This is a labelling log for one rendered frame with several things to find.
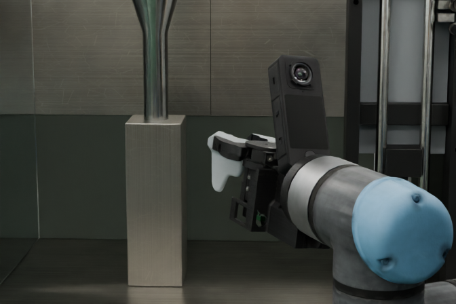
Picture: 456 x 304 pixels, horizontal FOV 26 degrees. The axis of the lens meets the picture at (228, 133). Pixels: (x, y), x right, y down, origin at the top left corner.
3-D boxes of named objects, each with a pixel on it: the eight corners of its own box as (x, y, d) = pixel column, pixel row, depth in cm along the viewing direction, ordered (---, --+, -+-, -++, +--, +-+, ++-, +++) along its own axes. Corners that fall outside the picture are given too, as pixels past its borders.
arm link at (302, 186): (313, 161, 83) (394, 166, 87) (288, 151, 87) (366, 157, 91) (301, 248, 84) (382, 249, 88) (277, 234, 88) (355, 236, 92)
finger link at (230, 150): (200, 149, 101) (248, 166, 94) (201, 134, 101) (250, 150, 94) (238, 150, 104) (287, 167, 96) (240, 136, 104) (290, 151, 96)
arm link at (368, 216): (373, 304, 75) (376, 194, 73) (305, 263, 85) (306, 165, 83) (459, 290, 78) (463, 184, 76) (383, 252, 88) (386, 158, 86)
